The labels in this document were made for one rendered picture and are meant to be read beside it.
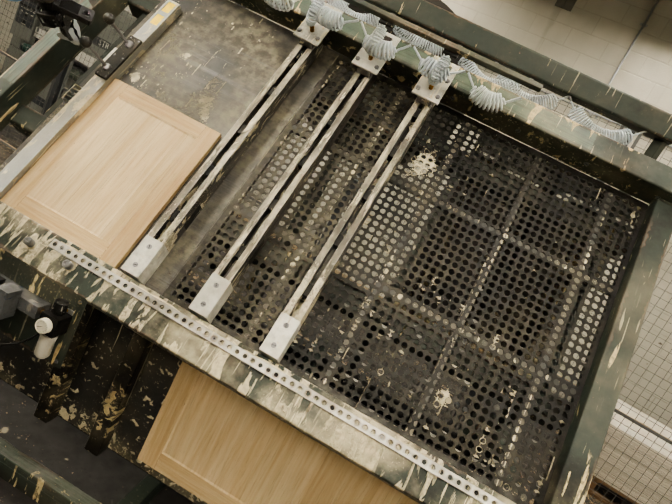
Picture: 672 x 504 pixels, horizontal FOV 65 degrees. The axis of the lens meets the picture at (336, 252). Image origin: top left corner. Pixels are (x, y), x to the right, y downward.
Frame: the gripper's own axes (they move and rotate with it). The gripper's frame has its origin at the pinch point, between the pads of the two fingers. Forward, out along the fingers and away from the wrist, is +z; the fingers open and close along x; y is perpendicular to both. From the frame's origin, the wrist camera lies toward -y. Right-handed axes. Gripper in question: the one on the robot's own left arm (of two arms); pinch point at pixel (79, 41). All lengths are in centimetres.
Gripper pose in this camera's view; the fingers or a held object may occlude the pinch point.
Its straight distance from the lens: 206.5
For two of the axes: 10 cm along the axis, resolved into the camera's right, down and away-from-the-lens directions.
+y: -9.9, -1.7, 0.0
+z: -0.7, 3.8, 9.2
